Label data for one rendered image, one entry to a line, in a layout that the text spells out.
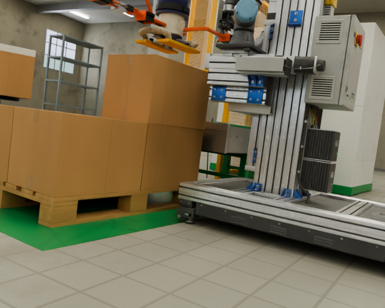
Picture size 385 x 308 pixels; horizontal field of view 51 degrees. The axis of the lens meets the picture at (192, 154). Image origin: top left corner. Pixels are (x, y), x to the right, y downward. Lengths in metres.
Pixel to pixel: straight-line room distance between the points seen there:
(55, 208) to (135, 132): 0.62
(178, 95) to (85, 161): 0.81
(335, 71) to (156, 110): 1.02
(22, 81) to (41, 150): 1.61
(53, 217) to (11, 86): 1.79
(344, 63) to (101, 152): 1.35
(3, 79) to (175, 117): 1.59
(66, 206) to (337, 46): 1.61
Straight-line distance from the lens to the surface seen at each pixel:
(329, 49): 2.32
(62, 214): 2.04
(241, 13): 2.25
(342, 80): 2.27
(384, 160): 13.03
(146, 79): 2.41
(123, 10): 2.43
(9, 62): 3.60
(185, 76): 2.61
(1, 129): 2.36
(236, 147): 2.96
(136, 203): 2.39
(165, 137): 2.49
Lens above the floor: 0.54
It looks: 4 degrees down
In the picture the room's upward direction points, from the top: 7 degrees clockwise
